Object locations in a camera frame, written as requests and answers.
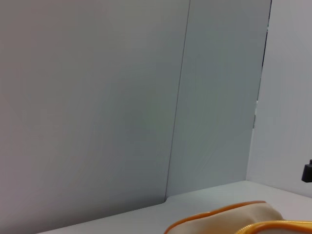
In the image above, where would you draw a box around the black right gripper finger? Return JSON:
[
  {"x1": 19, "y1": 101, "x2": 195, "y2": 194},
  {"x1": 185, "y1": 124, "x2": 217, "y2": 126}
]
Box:
[{"x1": 301, "y1": 159, "x2": 312, "y2": 183}]

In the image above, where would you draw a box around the beige food bag yellow trim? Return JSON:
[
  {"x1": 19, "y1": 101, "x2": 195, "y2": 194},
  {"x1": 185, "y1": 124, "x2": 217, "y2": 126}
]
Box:
[{"x1": 163, "y1": 200, "x2": 312, "y2": 234}]

